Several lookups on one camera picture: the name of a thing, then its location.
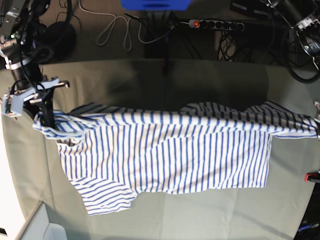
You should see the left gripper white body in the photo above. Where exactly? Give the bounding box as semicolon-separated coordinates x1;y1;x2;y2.
314;100;320;120

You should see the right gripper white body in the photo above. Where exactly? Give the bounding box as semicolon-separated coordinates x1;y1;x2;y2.
1;77;70;118

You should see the blue white striped t-shirt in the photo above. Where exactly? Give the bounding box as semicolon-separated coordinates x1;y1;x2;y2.
33;101;317;216

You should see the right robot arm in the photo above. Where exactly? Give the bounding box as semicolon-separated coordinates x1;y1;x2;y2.
0;0;73;129

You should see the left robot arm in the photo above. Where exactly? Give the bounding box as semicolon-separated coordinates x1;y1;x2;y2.
264;0;320;84

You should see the black round stand base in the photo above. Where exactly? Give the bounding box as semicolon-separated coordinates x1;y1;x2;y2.
40;21;77;61

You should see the red black right clamp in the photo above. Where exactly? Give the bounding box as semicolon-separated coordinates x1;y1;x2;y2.
304;171;320;184

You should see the red black clamp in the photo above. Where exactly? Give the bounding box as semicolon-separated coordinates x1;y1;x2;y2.
304;171;320;184
162;60;170;76

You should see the light grey plastic bin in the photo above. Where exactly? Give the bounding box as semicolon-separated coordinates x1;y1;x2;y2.
15;201;68;240

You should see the red black centre clamp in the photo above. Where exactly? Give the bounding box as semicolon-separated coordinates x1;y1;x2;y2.
162;60;170;76

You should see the blue plastic box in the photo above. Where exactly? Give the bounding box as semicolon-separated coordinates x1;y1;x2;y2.
120;0;192;11

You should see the black power strip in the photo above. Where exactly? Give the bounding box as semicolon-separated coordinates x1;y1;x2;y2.
188;19;245;32

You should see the white looped cable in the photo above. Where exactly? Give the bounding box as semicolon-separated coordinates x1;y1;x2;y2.
78;0;141;52

